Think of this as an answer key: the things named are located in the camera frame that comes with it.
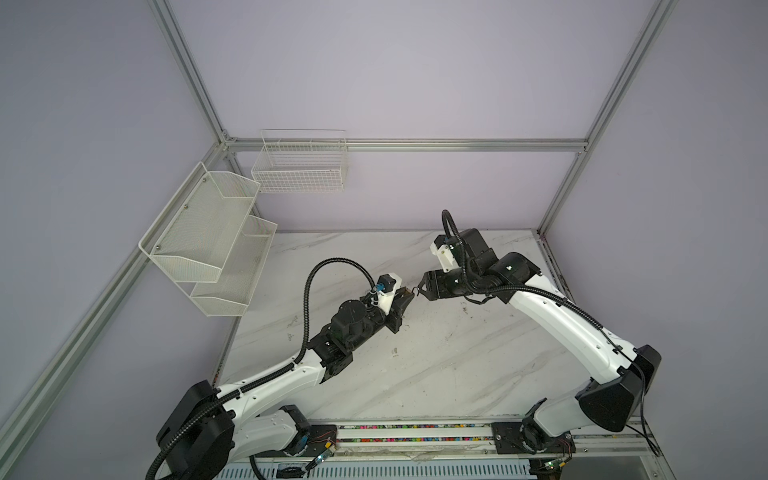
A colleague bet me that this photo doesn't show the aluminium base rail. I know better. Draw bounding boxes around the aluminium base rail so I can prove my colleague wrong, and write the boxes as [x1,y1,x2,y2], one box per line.
[158,413,661,480]

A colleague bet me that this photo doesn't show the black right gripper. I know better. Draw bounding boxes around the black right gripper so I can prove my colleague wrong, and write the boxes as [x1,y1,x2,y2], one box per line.
[411,266,474,300]

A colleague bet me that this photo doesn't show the white wire basket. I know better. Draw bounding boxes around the white wire basket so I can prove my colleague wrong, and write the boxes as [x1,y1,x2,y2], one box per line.
[251,129,348,194]

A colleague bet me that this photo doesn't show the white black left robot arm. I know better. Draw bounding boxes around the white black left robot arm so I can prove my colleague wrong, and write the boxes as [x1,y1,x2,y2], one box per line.
[145,286,414,479]

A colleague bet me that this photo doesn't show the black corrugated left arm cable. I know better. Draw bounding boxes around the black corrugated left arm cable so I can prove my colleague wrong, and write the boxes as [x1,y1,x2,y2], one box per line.
[145,257,379,480]

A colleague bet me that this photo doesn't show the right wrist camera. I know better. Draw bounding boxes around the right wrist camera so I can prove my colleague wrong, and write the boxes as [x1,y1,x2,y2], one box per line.
[430,234,461,273]

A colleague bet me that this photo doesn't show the aluminium cage frame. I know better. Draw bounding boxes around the aluminium cage frame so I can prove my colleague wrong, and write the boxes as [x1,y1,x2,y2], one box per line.
[1,1,676,476]

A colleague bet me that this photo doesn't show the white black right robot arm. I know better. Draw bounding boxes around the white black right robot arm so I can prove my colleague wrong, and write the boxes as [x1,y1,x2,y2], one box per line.
[419,229,661,453]

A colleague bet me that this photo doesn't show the white mesh two-tier shelf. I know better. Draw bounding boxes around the white mesh two-tier shelf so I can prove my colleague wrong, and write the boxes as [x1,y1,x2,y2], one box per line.
[138,163,277,317]

